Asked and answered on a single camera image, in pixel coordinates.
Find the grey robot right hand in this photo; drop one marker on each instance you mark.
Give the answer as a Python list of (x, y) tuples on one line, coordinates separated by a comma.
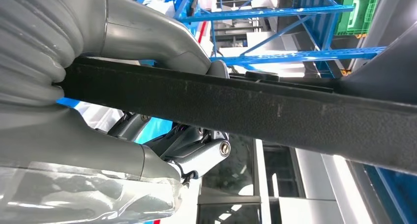
[(65, 157)]

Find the green plastic crate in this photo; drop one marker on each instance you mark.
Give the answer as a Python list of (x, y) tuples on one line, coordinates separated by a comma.
[(368, 11)]

